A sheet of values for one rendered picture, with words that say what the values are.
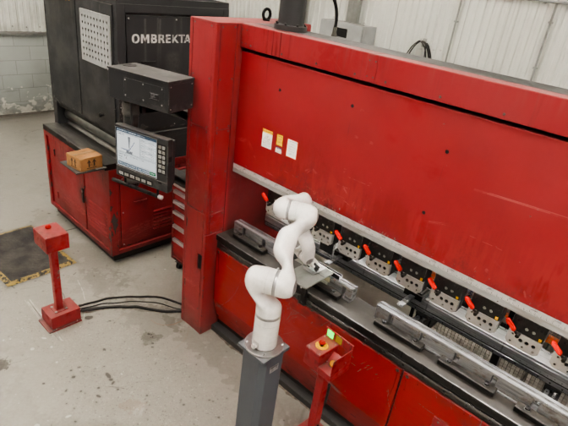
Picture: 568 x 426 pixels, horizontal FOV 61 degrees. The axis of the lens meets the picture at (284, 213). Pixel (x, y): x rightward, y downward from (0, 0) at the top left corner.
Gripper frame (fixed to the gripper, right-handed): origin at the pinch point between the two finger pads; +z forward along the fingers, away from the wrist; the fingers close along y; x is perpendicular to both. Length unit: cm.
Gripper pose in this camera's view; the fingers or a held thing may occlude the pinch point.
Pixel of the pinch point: (313, 266)
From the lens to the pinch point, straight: 297.5
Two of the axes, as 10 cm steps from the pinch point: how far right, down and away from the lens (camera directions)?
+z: 3.5, 5.1, 7.8
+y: -7.2, -3.8, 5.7
